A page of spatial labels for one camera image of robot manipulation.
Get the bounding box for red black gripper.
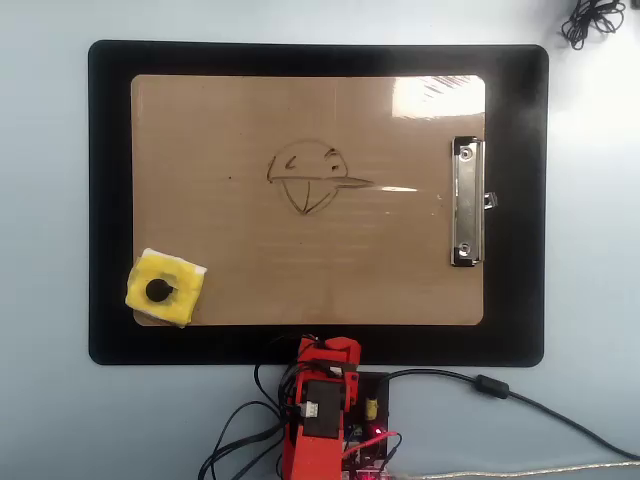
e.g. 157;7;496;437
294;337;362;438

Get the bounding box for yellow sponge with black knob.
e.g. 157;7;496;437
124;247;208;329

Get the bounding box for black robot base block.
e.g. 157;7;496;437
344;370;394;464

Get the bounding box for controller circuit board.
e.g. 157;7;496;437
339;422;397;480

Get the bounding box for brown clipboard board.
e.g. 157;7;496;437
130;74;486;327

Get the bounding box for silver metal clipboard clip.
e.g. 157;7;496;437
449;135;500;268

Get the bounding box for black rectangular desk mat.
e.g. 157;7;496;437
88;39;550;367

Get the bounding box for black servo cables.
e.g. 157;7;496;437
197;333;304;480

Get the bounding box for red jumper wire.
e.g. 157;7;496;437
342;430;402;465

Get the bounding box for black power cable with ferrite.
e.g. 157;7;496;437
387;368;640;461

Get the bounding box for silver USB cable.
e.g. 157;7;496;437
389;458;640;480

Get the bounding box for coiled thin black cable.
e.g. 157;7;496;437
559;0;629;50

